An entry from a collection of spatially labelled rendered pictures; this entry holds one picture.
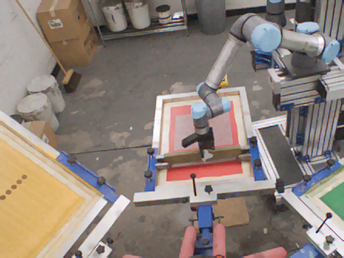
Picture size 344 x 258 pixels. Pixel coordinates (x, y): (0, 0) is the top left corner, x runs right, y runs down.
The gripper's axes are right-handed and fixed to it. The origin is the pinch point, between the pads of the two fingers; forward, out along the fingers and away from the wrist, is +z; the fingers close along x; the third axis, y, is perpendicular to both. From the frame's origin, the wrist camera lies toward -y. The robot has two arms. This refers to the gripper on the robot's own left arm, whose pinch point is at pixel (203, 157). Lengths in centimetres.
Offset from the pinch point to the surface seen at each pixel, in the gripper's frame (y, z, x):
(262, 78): 63, 102, 201
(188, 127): -8.8, 5.6, 30.5
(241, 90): 27, 2, 56
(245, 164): 22.0, 5.7, -3.7
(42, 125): -163, 71, 126
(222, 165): 9.6, 5.7, -2.5
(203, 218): -0.5, -3.0, -39.5
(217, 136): 8.5, 5.7, 20.0
